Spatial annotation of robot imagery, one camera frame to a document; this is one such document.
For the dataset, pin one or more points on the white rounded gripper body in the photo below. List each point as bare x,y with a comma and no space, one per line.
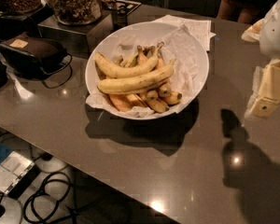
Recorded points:
276,34

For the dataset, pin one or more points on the cream flat gripper finger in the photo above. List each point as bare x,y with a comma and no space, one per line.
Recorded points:
266,90

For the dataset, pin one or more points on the long yellow banana front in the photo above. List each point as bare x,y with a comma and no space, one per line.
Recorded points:
137,84

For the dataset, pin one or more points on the small banana right tip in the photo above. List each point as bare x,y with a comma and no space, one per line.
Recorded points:
173,99

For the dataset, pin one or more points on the small banana centre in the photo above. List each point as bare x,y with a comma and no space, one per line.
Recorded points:
151,98

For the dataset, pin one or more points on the white ceramic bowl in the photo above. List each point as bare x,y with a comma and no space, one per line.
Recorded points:
142,53

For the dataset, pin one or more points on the small orange banana left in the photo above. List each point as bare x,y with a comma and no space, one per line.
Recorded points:
120,102

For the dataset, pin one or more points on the yellow banana upper curved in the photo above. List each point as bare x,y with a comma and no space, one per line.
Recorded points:
116,71

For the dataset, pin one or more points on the white paper napkin on table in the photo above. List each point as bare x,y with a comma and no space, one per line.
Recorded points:
200,29

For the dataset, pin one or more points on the white paper liner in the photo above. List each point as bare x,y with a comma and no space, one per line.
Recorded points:
191,64

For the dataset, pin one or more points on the dark metal jar stand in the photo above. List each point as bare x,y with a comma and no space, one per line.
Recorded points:
79,41

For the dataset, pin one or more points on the glass jar of granola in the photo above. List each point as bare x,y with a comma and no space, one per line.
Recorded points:
76,12

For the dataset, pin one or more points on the black device with label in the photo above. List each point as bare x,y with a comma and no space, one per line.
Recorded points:
34,57

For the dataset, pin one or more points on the grey white box on floor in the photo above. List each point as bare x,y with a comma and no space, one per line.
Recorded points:
13,169

